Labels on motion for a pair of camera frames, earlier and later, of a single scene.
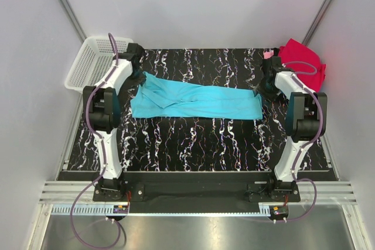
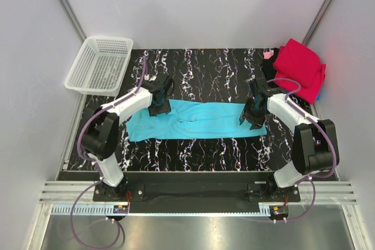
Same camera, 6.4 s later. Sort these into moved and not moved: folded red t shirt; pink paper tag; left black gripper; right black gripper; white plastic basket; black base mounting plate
Moved: left black gripper; right black gripper
Not moved: folded red t shirt; pink paper tag; black base mounting plate; white plastic basket
